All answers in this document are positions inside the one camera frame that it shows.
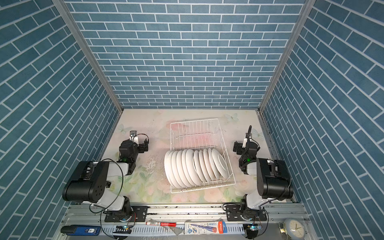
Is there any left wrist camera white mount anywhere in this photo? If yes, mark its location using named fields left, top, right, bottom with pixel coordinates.
left=130, top=131, right=139, bottom=145

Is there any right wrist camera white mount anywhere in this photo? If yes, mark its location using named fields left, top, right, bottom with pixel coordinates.
left=242, top=126, right=252, bottom=149

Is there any white plate green red rim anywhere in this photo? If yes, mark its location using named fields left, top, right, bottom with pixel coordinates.
left=170, top=151, right=187, bottom=189

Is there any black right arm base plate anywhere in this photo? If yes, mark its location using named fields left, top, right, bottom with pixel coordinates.
left=223, top=205, right=268, bottom=222

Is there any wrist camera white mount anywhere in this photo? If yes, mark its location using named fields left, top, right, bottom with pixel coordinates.
left=242, top=126, right=252, bottom=149
left=130, top=131, right=139, bottom=145

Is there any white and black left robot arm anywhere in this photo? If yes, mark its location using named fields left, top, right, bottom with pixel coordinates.
left=62, top=132, right=149, bottom=222

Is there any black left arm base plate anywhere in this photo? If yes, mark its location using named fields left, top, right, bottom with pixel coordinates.
left=105, top=206, right=149, bottom=223

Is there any white analog clock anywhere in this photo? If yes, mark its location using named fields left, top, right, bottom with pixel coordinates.
left=279, top=219, right=306, bottom=240

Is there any white slotted cable duct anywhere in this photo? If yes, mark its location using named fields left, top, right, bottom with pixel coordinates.
left=109, top=224, right=245, bottom=237

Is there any aluminium rail frame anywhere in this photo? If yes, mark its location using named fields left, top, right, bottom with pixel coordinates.
left=54, top=203, right=317, bottom=240

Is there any blue white red box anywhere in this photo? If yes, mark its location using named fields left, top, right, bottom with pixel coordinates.
left=184, top=221, right=228, bottom=235

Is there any blue black handheld device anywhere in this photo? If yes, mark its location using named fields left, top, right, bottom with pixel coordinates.
left=60, top=225, right=101, bottom=236

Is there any white wire dish rack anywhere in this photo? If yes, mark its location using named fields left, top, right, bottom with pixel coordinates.
left=169, top=119, right=236, bottom=194

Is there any small circuit board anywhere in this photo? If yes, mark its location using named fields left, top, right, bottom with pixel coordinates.
left=115, top=226, right=132, bottom=234
left=246, top=224, right=262, bottom=231

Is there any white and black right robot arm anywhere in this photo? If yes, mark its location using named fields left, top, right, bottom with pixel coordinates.
left=233, top=142, right=294, bottom=212

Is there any red marker pen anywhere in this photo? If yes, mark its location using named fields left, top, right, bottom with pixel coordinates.
left=146, top=222, right=177, bottom=227

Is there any white plate green rim text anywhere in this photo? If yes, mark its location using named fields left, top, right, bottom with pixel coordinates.
left=164, top=151, right=182, bottom=189

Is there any small circuit board left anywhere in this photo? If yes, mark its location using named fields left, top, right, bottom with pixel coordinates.
left=115, top=226, right=132, bottom=234

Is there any small circuit board right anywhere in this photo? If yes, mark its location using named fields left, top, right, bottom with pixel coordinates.
left=246, top=224, right=262, bottom=231

